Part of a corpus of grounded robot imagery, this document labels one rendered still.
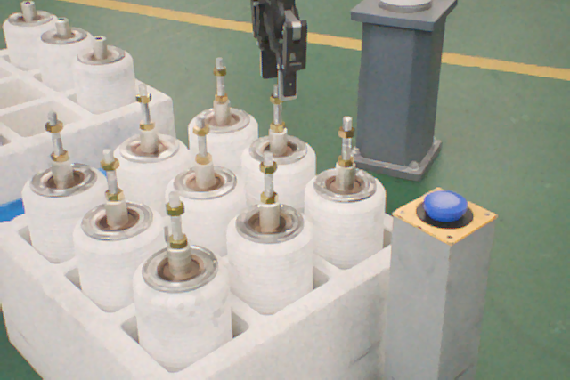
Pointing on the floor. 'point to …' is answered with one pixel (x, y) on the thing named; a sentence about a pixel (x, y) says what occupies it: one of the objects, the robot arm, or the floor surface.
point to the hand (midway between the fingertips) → (278, 77)
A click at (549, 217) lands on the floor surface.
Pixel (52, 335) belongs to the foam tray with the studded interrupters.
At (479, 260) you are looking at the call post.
